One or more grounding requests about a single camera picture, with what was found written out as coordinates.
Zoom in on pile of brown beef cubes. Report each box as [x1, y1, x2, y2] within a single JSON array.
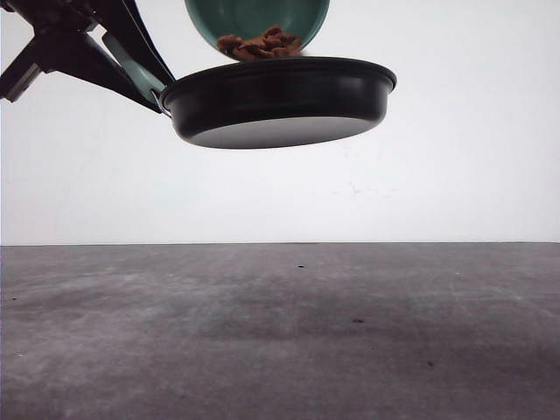
[[216, 25, 303, 62]]

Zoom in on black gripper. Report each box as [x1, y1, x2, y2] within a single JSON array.
[[1, 0, 175, 113]]

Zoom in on teal ceramic bowl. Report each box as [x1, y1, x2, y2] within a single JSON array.
[[185, 0, 330, 60]]

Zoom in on black pan with green handle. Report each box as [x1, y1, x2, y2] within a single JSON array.
[[102, 33, 396, 150]]

